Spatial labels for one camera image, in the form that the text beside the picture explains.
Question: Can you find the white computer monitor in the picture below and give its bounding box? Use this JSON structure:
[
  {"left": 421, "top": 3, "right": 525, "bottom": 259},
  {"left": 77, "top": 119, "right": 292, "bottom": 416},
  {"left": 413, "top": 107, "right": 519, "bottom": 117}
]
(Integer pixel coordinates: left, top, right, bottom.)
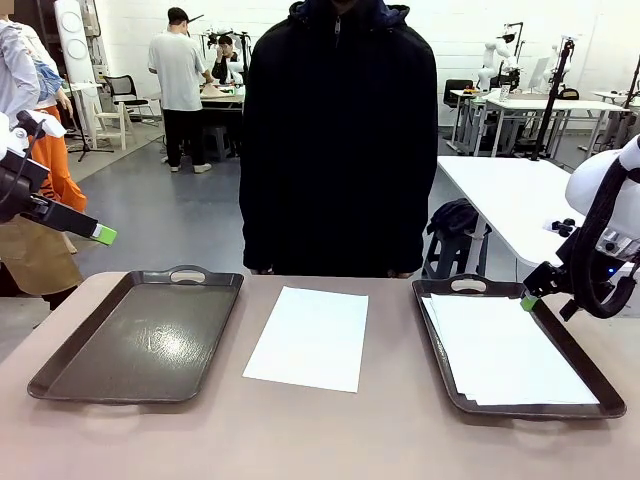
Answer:
[{"left": 527, "top": 56, "right": 551, "bottom": 94}]

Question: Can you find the brown fabric cover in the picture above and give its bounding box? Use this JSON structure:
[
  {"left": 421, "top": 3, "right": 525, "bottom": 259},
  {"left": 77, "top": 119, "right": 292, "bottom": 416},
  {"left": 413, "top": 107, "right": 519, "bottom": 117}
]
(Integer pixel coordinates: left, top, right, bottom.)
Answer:
[{"left": 0, "top": 214, "right": 85, "bottom": 297}]

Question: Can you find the black chair with high back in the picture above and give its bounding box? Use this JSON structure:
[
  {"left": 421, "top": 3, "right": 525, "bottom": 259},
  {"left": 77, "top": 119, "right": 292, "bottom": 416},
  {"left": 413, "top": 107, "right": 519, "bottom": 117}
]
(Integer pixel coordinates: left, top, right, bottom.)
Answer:
[{"left": 443, "top": 78, "right": 475, "bottom": 109}]

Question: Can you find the small black device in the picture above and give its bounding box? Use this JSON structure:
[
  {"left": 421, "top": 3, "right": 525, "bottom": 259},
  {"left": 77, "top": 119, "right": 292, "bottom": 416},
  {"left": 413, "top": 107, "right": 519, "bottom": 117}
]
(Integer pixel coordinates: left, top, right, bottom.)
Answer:
[{"left": 543, "top": 218, "right": 577, "bottom": 238}]

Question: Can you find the man in white t-shirt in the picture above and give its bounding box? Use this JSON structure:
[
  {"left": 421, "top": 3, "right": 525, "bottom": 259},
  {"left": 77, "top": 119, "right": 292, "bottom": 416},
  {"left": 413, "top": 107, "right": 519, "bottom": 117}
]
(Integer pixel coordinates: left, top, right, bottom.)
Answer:
[{"left": 147, "top": 7, "right": 216, "bottom": 175}]

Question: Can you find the left forearm black sleeve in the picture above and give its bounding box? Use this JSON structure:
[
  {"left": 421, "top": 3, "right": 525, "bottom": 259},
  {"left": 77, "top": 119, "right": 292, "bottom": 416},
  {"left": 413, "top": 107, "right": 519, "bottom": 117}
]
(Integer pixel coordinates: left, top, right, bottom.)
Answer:
[{"left": 397, "top": 184, "right": 435, "bottom": 277}]

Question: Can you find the small white background robot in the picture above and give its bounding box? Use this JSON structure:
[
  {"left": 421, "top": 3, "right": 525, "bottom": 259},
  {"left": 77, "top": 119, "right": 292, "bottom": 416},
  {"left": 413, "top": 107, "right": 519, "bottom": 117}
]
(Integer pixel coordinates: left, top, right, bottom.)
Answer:
[{"left": 544, "top": 42, "right": 569, "bottom": 86}]

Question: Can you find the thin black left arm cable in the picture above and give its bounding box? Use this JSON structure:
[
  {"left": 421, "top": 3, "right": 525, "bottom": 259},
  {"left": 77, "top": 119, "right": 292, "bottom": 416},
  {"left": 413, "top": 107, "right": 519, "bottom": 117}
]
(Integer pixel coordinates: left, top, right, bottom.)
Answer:
[{"left": 0, "top": 118, "right": 47, "bottom": 207}]

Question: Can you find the right forearm black sleeve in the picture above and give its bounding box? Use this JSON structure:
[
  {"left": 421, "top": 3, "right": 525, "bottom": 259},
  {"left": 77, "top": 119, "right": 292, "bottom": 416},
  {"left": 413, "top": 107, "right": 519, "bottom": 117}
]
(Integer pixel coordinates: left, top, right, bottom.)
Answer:
[{"left": 238, "top": 184, "right": 276, "bottom": 275}]

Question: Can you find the long white lab table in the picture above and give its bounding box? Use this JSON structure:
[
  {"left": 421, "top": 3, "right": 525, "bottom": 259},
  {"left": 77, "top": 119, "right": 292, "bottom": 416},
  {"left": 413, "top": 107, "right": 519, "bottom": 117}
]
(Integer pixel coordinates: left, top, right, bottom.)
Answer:
[{"left": 479, "top": 91, "right": 629, "bottom": 157}]

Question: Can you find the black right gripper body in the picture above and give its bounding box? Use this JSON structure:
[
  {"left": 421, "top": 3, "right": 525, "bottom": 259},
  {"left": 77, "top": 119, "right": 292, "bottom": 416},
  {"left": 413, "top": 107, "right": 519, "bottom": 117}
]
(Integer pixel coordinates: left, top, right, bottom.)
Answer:
[{"left": 555, "top": 234, "right": 619, "bottom": 301}]

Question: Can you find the grey plastic stool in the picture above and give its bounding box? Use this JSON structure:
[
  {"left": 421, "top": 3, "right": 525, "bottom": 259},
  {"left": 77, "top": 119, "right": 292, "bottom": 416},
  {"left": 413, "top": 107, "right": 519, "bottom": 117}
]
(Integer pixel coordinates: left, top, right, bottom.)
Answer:
[{"left": 202, "top": 124, "right": 235, "bottom": 162}]

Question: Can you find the brown plastic serving tray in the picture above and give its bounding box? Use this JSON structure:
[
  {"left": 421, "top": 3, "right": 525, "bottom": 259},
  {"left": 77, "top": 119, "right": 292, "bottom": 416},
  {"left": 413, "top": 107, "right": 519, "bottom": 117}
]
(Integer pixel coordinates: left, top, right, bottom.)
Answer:
[
  {"left": 411, "top": 273, "right": 628, "bottom": 420},
  {"left": 27, "top": 264, "right": 245, "bottom": 405}
]

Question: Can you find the white tower air conditioner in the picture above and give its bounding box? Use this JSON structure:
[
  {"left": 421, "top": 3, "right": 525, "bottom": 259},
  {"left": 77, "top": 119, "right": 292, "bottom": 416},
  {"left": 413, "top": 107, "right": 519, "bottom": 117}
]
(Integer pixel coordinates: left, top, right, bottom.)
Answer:
[{"left": 53, "top": 0, "right": 97, "bottom": 85}]

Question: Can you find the white wooden chair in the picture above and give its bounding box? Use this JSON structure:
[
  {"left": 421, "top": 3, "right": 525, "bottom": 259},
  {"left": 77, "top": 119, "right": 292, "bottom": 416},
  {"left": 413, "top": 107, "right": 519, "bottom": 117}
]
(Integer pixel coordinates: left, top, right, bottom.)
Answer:
[{"left": 91, "top": 97, "right": 129, "bottom": 151}]

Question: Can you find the black mesh office chair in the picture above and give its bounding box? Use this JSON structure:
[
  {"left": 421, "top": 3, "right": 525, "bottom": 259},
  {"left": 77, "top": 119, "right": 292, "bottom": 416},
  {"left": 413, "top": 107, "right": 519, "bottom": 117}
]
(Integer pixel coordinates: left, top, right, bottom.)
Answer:
[{"left": 102, "top": 74, "right": 157, "bottom": 124}]

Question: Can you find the white lab table with equipment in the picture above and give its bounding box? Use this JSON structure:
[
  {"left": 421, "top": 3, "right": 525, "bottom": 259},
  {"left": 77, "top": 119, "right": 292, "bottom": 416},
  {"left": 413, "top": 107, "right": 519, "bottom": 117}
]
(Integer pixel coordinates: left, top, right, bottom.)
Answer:
[{"left": 592, "top": 89, "right": 640, "bottom": 151}]

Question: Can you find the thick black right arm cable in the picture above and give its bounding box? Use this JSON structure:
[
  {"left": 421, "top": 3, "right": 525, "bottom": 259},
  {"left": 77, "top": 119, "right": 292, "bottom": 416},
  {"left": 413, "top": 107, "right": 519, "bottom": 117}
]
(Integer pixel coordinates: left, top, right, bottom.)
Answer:
[{"left": 558, "top": 149, "right": 640, "bottom": 321}]

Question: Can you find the black plastic step stool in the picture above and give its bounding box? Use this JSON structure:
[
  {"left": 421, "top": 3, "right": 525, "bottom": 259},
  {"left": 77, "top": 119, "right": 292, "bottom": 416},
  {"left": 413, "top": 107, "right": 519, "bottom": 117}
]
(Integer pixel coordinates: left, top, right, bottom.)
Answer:
[{"left": 422, "top": 227, "right": 494, "bottom": 280}]

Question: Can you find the black overhead camera stand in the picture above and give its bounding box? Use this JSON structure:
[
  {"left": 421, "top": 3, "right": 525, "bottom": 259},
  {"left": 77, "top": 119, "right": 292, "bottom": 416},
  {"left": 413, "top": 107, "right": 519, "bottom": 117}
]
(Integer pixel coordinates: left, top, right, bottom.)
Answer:
[{"left": 501, "top": 21, "right": 526, "bottom": 71}]

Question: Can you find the person in black hooded jacket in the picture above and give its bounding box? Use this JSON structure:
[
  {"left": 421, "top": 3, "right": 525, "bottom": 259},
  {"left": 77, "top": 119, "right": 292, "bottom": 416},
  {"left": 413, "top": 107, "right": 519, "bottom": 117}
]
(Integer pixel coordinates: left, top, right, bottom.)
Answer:
[{"left": 238, "top": 0, "right": 440, "bottom": 278}]

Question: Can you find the tall black tripod pole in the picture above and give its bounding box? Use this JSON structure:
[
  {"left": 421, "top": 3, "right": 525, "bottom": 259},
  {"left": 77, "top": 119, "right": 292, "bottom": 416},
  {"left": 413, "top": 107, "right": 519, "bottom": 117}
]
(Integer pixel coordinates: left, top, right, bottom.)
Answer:
[{"left": 529, "top": 35, "right": 576, "bottom": 162}]

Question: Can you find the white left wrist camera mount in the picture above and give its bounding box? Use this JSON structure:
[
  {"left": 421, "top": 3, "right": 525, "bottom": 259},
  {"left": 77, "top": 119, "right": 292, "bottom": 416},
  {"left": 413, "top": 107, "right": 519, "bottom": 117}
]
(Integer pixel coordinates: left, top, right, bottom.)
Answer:
[{"left": 17, "top": 110, "right": 68, "bottom": 142}]

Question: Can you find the thin black tripod stand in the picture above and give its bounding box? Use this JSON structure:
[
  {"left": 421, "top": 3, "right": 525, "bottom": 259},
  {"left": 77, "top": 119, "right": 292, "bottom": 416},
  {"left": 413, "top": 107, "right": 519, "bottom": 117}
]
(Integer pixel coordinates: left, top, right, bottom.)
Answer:
[{"left": 66, "top": 92, "right": 116, "bottom": 164}]

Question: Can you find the person in orange trousers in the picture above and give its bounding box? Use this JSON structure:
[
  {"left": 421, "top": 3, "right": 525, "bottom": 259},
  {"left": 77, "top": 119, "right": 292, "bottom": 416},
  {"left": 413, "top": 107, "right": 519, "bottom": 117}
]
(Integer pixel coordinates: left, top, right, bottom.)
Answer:
[{"left": 0, "top": 4, "right": 89, "bottom": 254}]

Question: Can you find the seated person in dark top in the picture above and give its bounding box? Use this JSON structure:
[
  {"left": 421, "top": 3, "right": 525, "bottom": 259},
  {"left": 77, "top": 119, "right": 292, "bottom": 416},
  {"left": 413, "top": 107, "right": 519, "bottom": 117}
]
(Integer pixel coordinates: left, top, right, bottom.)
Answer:
[{"left": 211, "top": 34, "right": 246, "bottom": 86}]

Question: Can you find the large white table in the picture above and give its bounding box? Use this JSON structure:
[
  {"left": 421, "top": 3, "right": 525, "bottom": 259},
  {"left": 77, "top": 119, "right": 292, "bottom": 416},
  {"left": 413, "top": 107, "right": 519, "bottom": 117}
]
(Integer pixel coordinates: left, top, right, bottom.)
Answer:
[{"left": 436, "top": 155, "right": 640, "bottom": 317}]

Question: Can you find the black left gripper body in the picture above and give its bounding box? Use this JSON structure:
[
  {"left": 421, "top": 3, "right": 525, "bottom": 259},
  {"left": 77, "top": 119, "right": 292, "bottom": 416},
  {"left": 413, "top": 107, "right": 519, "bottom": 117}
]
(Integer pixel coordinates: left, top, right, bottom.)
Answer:
[{"left": 0, "top": 151, "right": 51, "bottom": 225}]

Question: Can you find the black cloth bag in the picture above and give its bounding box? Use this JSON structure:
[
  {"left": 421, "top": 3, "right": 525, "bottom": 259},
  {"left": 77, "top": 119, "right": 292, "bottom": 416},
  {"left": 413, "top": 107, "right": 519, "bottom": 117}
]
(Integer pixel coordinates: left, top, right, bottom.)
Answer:
[{"left": 426, "top": 198, "right": 481, "bottom": 236}]

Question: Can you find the white paper stack on table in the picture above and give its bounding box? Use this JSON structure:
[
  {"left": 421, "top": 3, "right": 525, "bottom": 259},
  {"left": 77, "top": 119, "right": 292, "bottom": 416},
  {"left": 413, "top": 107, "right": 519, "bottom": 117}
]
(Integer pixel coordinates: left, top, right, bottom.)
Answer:
[{"left": 242, "top": 285, "right": 370, "bottom": 394}]

